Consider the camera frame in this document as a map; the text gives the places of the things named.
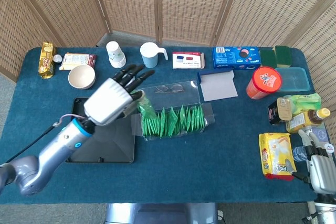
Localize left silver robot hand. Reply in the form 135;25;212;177
83;63;156;127

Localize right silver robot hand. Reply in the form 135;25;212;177
285;129;336;193

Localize green packet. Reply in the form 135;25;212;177
136;90;157;120

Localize clear box of green packets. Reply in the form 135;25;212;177
130;79;216;141

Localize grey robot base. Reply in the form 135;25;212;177
104;202;218;224

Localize yellow snack bag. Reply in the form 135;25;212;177
258;132;297;182

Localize yellow liquid bottle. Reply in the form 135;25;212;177
285;108;331;134

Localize black shiny plastic object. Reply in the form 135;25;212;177
267;104;283;126

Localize green tea packets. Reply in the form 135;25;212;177
141;104;205;138

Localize white red blue card box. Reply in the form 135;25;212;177
172;51;205;70

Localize blue cookie box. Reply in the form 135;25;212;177
212;46;261;70

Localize clear water bottle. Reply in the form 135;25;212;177
291;145;308;162

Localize cream bowl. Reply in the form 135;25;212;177
68;64;96;90

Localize pale blue printed card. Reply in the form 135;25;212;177
312;125;330;143

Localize black plastic tray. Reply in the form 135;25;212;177
65;97;136;164

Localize white brown snack packet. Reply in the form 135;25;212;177
59;52;97;71

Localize light blue pitcher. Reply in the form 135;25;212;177
140;41;169;69

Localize thin-framed eyeglasses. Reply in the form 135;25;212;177
154;84;185;94

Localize yellow biscuit pack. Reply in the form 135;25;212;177
38;41;57;80

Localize green wet wipes pack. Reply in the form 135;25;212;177
286;93;322;116

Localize pull-tab tin can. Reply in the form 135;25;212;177
276;97;293;121

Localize teal plastic food container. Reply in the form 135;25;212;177
275;67;311;92

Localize blue tablecloth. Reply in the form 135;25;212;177
0;46;336;205

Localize open blue white carton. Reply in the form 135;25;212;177
197;69;239;102

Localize orange canister red lid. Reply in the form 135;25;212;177
246;66;282;100

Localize wicker folding screen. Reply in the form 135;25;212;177
0;0;336;112

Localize green yellow sponge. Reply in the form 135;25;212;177
274;45;292;68

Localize dark green sponge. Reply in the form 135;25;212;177
259;48;277;68

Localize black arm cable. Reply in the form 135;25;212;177
5;113;87;164

